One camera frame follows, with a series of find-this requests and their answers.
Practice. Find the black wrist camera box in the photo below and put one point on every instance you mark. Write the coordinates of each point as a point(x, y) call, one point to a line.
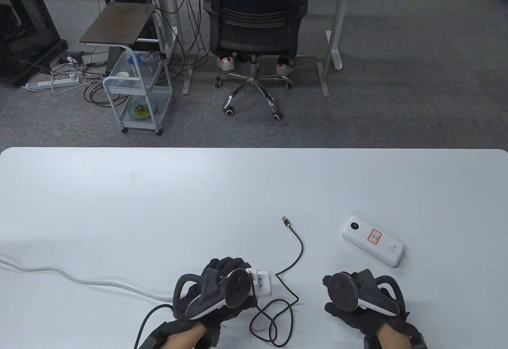
point(152, 339)
point(418, 341)

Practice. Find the white battery pack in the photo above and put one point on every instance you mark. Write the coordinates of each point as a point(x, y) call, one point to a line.
point(361, 240)

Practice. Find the green plate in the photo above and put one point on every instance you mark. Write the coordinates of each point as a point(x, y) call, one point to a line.
point(141, 111)

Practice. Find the white cup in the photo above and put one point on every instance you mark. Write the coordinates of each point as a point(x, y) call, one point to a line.
point(122, 74)

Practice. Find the short white power strip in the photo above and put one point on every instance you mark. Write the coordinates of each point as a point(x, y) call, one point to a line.
point(251, 273)

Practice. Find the black and white hand controller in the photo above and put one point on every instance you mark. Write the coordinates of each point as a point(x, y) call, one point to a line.
point(357, 293)
point(214, 293)

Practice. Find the clear bottle blue cap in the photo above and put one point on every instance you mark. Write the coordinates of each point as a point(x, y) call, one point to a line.
point(137, 59)

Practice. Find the dark brown side table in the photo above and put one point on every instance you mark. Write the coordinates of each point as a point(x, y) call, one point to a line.
point(119, 23)

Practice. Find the black equipment stand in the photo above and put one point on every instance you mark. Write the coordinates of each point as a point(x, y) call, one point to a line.
point(24, 47)

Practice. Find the person's right forearm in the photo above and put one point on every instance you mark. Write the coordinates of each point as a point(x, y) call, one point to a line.
point(391, 339)

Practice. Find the black mesh office chair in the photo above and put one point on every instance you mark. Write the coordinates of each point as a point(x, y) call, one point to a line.
point(254, 27)

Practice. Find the person's left hand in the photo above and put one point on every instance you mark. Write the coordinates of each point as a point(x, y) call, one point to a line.
point(226, 263)

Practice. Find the person's left forearm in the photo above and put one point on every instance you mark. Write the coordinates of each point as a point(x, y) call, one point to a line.
point(182, 339)

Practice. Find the long white power strip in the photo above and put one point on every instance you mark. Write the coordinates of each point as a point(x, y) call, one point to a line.
point(51, 83)

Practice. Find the white rolling cart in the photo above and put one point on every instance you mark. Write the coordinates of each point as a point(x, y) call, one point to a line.
point(127, 89)

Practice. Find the person's right hand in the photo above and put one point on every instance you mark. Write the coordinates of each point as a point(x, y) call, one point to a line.
point(357, 323)

